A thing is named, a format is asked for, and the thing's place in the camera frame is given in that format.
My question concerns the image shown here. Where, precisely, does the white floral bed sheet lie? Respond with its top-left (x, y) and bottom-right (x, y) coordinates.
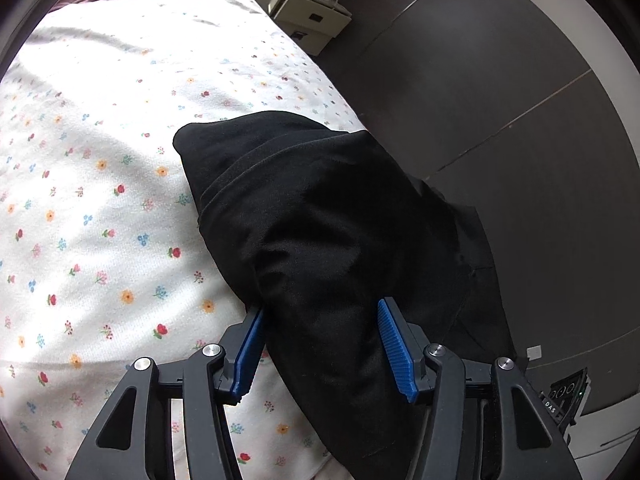
top-left (0, 0), bottom-right (371, 480)

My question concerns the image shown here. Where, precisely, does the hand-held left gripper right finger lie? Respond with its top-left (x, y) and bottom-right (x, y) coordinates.
top-left (376, 297), bottom-right (583, 480)

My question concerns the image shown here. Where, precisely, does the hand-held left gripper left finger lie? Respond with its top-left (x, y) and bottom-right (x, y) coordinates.
top-left (64, 305), bottom-right (266, 480)

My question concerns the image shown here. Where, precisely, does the white nightstand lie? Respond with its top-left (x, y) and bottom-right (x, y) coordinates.
top-left (252, 0), bottom-right (353, 56)

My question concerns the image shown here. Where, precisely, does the black jacket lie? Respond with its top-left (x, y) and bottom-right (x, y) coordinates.
top-left (172, 110), bottom-right (531, 480)

